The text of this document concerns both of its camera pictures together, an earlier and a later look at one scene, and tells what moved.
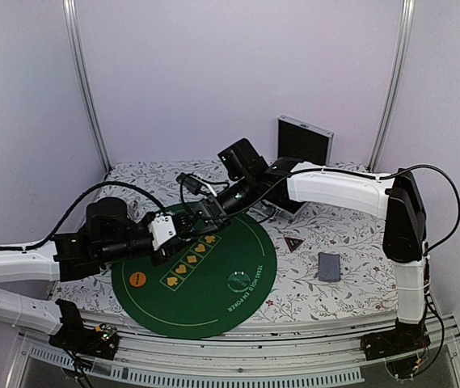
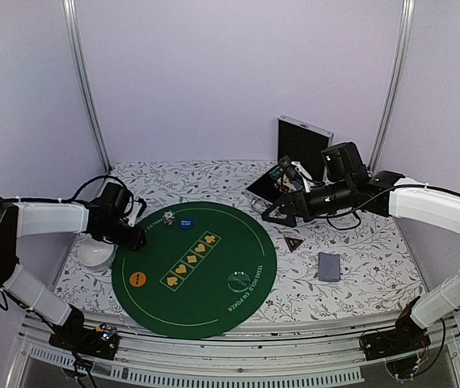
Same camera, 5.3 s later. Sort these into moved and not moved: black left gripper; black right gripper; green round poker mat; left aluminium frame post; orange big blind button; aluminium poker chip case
Moved: black left gripper; black right gripper
Not moved: orange big blind button; aluminium poker chip case; left aluminium frame post; green round poker mat
